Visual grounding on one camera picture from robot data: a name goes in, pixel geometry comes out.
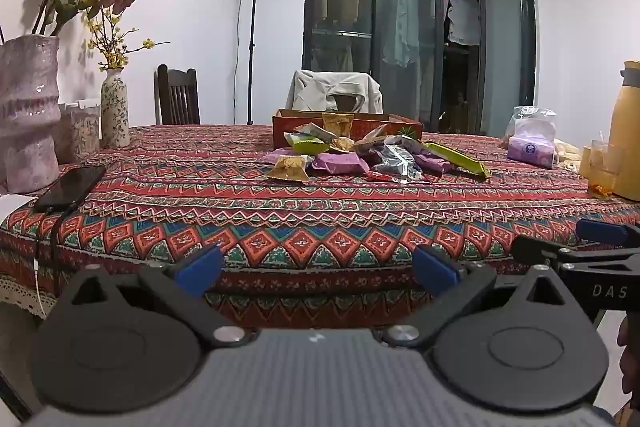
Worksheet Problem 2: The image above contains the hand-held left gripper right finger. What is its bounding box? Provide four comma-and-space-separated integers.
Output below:
382, 244, 573, 350

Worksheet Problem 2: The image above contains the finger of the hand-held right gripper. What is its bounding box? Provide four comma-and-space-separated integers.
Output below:
511, 234, 640, 269
576, 219, 640, 248

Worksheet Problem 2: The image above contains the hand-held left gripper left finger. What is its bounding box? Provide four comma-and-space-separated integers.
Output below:
62, 244, 261, 350

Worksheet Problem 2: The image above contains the heap of assorted snack packets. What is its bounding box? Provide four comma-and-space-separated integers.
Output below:
262, 112, 492, 184

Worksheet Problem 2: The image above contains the red cardboard box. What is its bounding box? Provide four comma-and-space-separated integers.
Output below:
271, 108, 423, 148

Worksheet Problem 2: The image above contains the person's right hand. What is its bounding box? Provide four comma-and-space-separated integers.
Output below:
617, 312, 640, 408

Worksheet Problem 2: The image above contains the glass cup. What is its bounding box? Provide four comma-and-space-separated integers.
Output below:
587, 139, 626, 198

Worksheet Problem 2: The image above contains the yellow thermos jug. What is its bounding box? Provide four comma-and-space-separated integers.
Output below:
607, 59, 640, 202

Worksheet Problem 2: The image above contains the purple tissue pack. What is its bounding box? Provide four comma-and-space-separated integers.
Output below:
506, 119, 558, 170

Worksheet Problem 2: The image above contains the patterned red tablecloth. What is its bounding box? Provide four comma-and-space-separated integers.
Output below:
0, 123, 640, 330

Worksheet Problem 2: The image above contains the clear plastic bag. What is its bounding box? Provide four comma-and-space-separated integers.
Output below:
500, 105, 586, 172

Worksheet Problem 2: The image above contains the black smartphone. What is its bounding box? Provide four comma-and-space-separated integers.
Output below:
32, 164, 107, 212

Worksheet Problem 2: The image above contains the dark wooden chair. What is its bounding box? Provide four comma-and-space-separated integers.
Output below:
153, 64, 201, 126

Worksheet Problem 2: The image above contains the jacket-draped wooden chair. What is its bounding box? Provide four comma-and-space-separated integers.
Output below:
332, 94, 363, 112

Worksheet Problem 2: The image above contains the black framed sliding glass door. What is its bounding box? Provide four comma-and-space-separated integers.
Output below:
302, 0, 538, 138

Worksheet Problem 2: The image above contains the beige jacket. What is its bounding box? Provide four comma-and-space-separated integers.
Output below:
285, 69, 385, 114

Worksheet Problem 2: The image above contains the large pink ceramic vase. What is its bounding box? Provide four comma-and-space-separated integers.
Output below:
0, 34, 62, 196

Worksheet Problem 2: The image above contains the yellow flower sprig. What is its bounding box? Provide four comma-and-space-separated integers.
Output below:
86, 9, 171, 70

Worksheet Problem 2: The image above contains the white hanging garment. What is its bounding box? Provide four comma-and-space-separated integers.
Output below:
445, 0, 481, 45

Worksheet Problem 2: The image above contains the pale green hanging shirt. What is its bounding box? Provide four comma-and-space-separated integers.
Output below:
382, 0, 421, 68

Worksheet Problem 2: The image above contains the white charging cable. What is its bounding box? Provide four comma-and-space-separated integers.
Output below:
32, 207, 63, 315

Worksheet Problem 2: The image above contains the black lamp cable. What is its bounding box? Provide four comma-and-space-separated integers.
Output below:
232, 0, 244, 126

